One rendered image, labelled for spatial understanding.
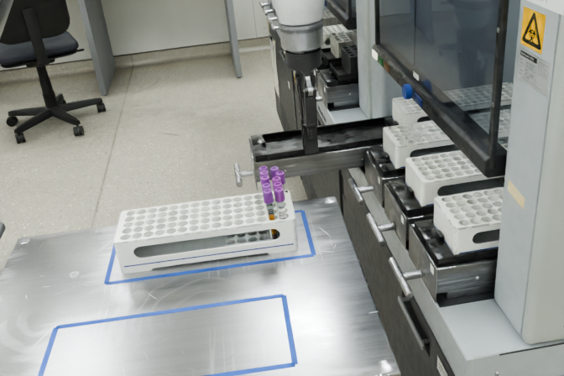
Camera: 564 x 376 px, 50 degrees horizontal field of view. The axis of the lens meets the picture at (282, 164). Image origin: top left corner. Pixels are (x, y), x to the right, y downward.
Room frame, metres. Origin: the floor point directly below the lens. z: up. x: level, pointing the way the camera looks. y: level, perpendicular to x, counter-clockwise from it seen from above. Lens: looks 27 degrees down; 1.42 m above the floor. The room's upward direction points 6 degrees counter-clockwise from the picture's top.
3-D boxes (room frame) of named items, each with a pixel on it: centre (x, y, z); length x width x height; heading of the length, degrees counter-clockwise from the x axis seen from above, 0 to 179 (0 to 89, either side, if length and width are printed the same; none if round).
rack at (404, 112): (1.31, -0.43, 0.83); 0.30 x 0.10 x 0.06; 95
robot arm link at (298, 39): (1.23, -0.07, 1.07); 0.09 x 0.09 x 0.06
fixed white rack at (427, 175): (1.00, -0.39, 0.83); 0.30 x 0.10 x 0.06; 95
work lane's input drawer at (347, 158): (1.29, -0.25, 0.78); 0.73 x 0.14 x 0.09; 95
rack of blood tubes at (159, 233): (0.87, 0.14, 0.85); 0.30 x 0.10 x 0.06; 93
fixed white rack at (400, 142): (1.15, -0.38, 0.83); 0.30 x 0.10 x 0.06; 95
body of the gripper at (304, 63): (1.23, -0.07, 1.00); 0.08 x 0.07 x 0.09; 5
